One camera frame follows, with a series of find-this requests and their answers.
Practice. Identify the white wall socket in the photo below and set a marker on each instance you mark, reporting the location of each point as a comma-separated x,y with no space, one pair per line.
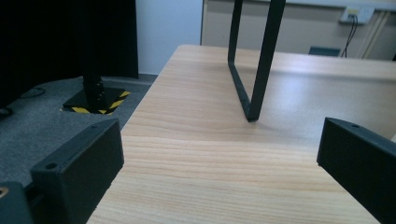
356,14

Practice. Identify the dark teal box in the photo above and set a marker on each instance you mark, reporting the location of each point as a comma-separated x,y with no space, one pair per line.
324,51

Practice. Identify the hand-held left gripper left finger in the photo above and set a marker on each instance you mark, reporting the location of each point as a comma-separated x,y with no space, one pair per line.
77,165

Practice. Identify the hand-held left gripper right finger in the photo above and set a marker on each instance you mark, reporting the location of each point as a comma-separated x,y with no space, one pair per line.
358,158

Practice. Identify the black stand with hazard-striped base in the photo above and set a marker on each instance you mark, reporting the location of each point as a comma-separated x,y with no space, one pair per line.
62,40

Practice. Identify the black pole stand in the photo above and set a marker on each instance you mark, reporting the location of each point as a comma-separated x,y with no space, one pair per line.
93,96

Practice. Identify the black metal frame stand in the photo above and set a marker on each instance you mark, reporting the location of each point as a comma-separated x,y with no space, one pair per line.
263,62

